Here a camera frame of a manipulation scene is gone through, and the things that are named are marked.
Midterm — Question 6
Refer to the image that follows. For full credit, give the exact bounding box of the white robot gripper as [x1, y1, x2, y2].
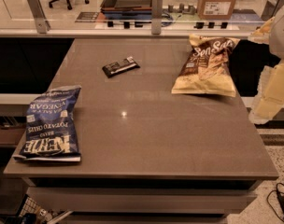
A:
[248, 5, 284, 124]

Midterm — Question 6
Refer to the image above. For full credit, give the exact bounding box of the brown Sensations chip bag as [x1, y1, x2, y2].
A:
[171, 35, 239, 97]

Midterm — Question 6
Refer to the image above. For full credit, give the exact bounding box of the blue Kettle chip bag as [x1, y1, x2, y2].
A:
[13, 85, 81, 162]

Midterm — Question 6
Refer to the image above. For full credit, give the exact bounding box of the cardboard box with label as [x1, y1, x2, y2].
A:
[197, 0, 236, 20]

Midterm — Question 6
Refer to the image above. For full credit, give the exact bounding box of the black snack bar wrapper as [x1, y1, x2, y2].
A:
[102, 57, 139, 77]

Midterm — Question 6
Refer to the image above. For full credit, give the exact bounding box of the grey table drawer front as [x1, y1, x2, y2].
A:
[27, 187, 256, 215]

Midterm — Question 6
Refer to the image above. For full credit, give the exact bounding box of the middle metal glass bracket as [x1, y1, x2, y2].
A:
[151, 0, 163, 35]

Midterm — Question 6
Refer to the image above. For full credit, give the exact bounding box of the left metal glass bracket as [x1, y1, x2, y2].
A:
[27, 0, 50, 34]

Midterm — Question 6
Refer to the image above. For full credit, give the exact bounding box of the wire basket with items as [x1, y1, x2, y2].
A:
[5, 195, 72, 224]

